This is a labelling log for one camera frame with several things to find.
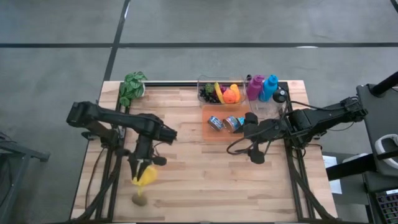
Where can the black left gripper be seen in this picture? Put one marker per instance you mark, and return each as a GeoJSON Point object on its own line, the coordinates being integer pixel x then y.
{"type": "Point", "coordinates": [144, 147]}

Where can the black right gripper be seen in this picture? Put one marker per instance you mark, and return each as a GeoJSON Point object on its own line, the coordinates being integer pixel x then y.
{"type": "Point", "coordinates": [262, 129]}

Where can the yellow mustard squeeze bottle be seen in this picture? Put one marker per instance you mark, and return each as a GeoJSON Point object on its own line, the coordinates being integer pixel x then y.
{"type": "Point", "coordinates": [147, 177]}

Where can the brown toy kiwi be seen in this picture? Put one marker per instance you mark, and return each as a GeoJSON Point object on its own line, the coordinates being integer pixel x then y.
{"type": "Point", "coordinates": [139, 200]}

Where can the orange round toy fruit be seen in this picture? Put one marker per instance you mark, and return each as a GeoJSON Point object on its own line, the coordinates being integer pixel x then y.
{"type": "Point", "coordinates": [229, 97]}

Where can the magenta squeeze bottle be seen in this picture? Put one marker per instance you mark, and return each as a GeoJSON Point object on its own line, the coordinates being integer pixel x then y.
{"type": "Point", "coordinates": [255, 88]}

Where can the clear bottle with black lid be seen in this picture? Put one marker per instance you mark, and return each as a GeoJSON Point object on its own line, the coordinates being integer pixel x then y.
{"type": "Point", "coordinates": [280, 96]}

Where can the orange yellow toy food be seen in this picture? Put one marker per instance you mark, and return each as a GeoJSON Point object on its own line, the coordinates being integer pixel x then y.
{"type": "Point", "coordinates": [237, 91]}

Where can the blue squeeze bottle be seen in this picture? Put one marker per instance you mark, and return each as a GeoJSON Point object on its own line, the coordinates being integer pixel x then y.
{"type": "Point", "coordinates": [268, 90]}

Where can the yellow toy banana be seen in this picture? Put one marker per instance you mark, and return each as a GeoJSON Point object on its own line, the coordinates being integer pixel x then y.
{"type": "Point", "coordinates": [218, 92]}

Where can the dark purple toy grape bunch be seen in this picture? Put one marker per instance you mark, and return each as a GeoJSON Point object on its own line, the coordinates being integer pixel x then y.
{"type": "Point", "coordinates": [206, 97]}

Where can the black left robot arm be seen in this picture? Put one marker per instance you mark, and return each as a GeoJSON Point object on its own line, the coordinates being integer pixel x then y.
{"type": "Point", "coordinates": [124, 123]}

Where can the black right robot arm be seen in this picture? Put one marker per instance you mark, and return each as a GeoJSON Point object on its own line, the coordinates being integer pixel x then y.
{"type": "Point", "coordinates": [320, 119]}

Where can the clear plastic bin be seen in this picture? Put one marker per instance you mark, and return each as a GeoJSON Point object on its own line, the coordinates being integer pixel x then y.
{"type": "Point", "coordinates": [264, 110]}
{"type": "Point", "coordinates": [202, 81]}

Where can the green potted plant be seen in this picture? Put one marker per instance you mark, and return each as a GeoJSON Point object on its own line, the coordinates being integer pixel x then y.
{"type": "Point", "coordinates": [133, 87]}

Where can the white paper sheet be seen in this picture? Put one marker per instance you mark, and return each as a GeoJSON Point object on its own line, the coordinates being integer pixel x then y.
{"type": "Point", "coordinates": [329, 161]}

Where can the white headset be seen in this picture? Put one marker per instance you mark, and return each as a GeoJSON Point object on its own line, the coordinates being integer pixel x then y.
{"type": "Point", "coordinates": [378, 146]}

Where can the black equipment cart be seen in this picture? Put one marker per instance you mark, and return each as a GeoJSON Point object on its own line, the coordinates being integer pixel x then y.
{"type": "Point", "coordinates": [379, 118]}

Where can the grey metal stand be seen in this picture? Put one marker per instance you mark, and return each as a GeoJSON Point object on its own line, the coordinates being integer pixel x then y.
{"type": "Point", "coordinates": [18, 151]}

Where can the backlit keyboard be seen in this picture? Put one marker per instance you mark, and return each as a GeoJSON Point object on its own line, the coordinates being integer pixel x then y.
{"type": "Point", "coordinates": [388, 207]}

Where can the black aluminium rig frame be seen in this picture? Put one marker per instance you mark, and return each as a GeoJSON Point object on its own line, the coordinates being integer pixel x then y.
{"type": "Point", "coordinates": [186, 83]}

